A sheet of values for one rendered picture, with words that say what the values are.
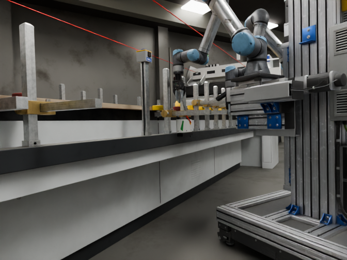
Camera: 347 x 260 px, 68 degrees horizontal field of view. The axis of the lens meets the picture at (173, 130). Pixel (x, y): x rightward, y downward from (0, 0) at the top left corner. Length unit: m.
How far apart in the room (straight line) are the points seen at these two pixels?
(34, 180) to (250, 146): 3.91
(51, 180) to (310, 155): 1.31
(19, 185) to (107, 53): 5.85
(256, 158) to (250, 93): 3.24
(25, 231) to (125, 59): 5.88
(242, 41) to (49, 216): 1.34
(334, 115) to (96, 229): 1.42
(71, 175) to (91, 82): 5.37
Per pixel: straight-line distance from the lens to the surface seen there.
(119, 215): 1.80
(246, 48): 1.52
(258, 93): 1.41
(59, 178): 1.18
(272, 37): 2.14
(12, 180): 1.08
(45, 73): 6.34
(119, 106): 1.65
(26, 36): 1.13
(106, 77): 6.63
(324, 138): 1.58
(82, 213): 1.57
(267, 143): 4.44
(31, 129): 1.08
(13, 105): 0.73
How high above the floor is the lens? 0.77
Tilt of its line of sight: 1 degrees down
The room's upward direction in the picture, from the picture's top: 1 degrees counter-clockwise
